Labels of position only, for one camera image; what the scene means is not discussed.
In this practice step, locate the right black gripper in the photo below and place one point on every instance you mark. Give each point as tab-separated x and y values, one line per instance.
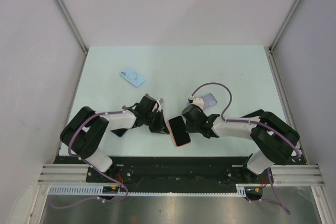
189	128

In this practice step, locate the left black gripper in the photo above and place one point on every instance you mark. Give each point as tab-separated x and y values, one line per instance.
161	127

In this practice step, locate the pink phone case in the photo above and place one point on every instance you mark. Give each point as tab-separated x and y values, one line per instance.
171	129

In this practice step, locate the purple phone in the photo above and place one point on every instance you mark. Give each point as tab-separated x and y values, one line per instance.
179	131

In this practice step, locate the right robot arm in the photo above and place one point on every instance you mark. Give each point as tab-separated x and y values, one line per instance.
276	140

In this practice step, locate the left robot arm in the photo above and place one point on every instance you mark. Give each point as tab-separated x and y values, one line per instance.
83	134

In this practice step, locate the lavender phone case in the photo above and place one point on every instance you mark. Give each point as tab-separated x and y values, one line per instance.
209	101

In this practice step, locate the blue phone left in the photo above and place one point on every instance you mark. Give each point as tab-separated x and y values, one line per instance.
119	132

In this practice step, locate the light blue phone case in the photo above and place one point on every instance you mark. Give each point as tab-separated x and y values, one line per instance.
132	76

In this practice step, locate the black phone right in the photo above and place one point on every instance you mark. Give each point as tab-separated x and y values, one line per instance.
254	114

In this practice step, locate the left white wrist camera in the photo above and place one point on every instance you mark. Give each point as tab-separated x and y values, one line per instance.
159	105

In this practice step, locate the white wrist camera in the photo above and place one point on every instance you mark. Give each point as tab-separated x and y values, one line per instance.
159	105
198	101

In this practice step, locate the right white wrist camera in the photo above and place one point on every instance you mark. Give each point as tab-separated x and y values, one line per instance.
198	101

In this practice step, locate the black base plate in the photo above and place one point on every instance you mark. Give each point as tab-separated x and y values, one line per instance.
226	170

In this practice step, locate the right side aluminium rail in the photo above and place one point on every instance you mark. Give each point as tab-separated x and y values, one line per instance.
280	89

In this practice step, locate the aluminium rail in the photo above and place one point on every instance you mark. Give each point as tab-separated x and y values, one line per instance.
290	175
280	89

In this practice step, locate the white slotted cable duct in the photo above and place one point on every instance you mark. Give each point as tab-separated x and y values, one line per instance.
101	190

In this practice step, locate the aluminium front rail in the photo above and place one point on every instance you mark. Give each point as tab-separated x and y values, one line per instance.
290	175

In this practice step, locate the left corner aluminium post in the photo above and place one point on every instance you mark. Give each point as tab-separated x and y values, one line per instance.
60	4

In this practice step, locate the corner aluminium post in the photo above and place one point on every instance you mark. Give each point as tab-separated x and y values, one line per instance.
60	4
285	24

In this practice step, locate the right corner aluminium post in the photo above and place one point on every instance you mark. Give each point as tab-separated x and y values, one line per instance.
285	24

